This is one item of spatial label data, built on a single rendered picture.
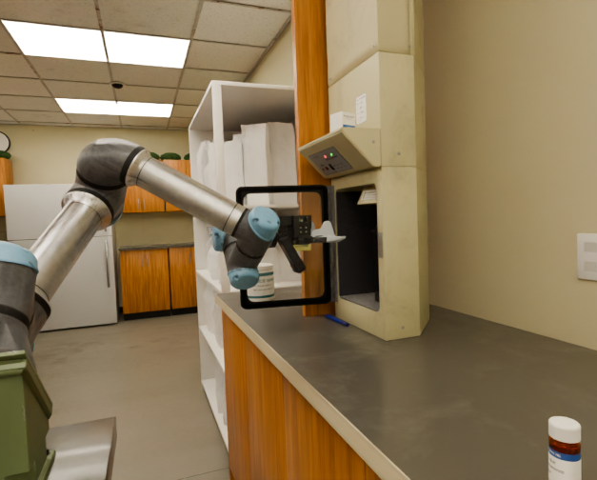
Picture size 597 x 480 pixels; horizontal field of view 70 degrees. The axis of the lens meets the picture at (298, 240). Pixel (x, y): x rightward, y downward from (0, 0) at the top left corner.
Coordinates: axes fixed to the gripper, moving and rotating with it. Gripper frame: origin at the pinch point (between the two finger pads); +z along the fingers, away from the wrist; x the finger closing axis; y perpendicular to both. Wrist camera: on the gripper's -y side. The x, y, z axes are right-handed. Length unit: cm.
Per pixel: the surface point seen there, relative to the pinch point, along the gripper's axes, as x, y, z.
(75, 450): -42, -28, -64
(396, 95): -14.4, 38.2, 12.7
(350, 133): -14.5, 27.6, -1.3
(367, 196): -2.4, 12.1, 9.7
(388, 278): -14.3, -10.7, 8.7
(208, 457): 116, -121, -25
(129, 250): 486, -28, -71
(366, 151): -14.4, 23.1, 3.0
